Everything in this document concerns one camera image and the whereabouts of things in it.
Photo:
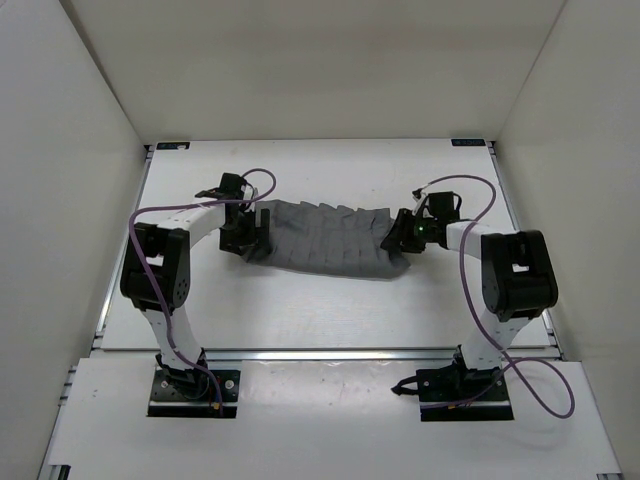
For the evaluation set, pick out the aluminium front rail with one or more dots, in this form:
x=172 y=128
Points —
x=330 y=355

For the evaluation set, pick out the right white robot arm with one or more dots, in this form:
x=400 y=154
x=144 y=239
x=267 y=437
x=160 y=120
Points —
x=517 y=278

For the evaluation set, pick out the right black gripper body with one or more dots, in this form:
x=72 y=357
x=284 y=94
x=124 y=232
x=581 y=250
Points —
x=422 y=233

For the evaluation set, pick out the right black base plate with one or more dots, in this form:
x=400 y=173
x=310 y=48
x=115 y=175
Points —
x=455 y=394

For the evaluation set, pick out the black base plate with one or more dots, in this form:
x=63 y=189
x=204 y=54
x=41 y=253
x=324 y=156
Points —
x=166 y=400
x=455 y=394

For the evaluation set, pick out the blue corner label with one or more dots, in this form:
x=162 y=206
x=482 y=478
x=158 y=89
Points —
x=465 y=142
x=170 y=146

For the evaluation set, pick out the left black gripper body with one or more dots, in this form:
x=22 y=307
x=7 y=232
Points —
x=241 y=232

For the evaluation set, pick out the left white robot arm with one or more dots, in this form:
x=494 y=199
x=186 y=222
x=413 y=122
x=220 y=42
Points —
x=156 y=273

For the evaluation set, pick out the grey pleated skirt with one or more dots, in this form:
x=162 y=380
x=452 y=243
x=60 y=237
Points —
x=329 y=240

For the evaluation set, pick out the left blue corner label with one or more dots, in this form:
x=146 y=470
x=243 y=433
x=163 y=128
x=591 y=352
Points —
x=170 y=146

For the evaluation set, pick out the right blue corner label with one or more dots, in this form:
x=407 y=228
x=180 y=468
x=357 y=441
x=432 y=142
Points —
x=465 y=142

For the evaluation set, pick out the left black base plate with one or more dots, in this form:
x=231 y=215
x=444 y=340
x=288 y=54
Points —
x=166 y=400

